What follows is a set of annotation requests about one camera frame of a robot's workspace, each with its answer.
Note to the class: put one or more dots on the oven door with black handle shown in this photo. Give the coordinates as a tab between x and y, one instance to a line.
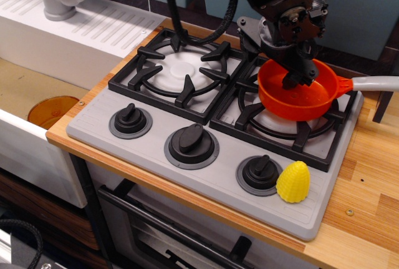
119	198

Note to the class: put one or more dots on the black right burner grate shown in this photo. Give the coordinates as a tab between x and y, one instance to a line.
320	143

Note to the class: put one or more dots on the black left burner grate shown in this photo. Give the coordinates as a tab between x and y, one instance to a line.
170	79

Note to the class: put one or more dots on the orange pot with grey handle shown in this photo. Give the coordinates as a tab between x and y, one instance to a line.
303	103

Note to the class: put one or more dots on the yellow toy corn cob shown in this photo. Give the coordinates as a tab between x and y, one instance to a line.
293	183

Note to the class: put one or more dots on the grey toy stove top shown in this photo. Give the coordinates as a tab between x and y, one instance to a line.
216	181

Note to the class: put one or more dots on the white toy sink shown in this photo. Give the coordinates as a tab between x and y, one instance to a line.
42	58

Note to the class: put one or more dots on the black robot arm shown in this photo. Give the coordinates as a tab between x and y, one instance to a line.
286	34

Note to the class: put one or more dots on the black left stove knob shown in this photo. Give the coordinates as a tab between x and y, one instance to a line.
130	122

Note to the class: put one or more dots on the black burner grate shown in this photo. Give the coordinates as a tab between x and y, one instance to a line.
170	79
320	143

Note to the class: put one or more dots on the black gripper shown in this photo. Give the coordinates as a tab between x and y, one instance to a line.
286	34

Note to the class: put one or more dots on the black right stove knob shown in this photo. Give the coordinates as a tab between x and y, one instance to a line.
258	175

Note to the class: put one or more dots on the black stove knob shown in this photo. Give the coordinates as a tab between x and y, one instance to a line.
130	122
258	175
191	148

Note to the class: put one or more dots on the dark chair leg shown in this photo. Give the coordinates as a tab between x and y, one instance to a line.
382	104

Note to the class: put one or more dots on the black middle stove knob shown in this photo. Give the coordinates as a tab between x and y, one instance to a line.
191	148

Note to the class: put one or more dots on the orange translucent plate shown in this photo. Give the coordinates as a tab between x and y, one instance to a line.
47	112

